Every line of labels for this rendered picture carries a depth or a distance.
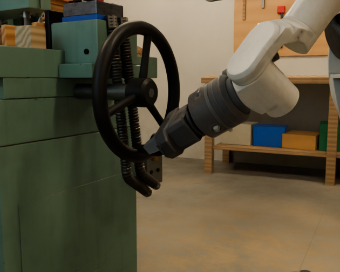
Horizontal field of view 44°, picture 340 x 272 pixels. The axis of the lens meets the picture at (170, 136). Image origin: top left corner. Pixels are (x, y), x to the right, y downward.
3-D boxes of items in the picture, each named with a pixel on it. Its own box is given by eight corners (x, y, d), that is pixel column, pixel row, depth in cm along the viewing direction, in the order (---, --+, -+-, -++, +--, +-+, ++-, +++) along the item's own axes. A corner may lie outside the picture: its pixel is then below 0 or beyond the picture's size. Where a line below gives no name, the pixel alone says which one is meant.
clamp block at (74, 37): (96, 63, 87) (95, 18, 86) (50, 64, 94) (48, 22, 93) (138, 65, 100) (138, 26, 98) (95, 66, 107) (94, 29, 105)
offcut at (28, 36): (31, 47, 85) (30, 25, 84) (15, 48, 87) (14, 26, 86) (46, 49, 89) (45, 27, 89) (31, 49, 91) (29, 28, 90)
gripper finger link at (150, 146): (142, 142, 81) (165, 128, 78) (152, 155, 82) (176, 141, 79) (139, 147, 80) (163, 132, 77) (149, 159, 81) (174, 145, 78)
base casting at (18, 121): (-5, 148, 79) (-7, 99, 78) (-148, 129, 109) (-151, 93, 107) (136, 125, 117) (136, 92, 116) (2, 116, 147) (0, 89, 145)
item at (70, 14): (96, 19, 88) (96, -8, 87) (58, 23, 93) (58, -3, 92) (134, 26, 99) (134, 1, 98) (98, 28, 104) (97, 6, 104)
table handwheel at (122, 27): (115, -4, 74) (192, 42, 99) (36, 6, 85) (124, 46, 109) (96, 160, 73) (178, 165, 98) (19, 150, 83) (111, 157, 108)
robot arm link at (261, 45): (273, 113, 67) (323, 45, 67) (241, 81, 62) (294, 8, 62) (249, 102, 73) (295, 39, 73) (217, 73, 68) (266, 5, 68)
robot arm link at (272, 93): (245, 141, 73) (304, 111, 67) (206, 109, 67) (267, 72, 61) (238, 96, 80) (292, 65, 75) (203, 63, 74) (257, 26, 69)
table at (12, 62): (2, 77, 68) (0, 39, 67) (-97, 77, 84) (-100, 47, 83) (186, 78, 119) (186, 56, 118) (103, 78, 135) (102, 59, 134)
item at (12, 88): (4, 99, 80) (2, 77, 79) (-60, 96, 91) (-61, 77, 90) (131, 93, 114) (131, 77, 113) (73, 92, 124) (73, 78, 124)
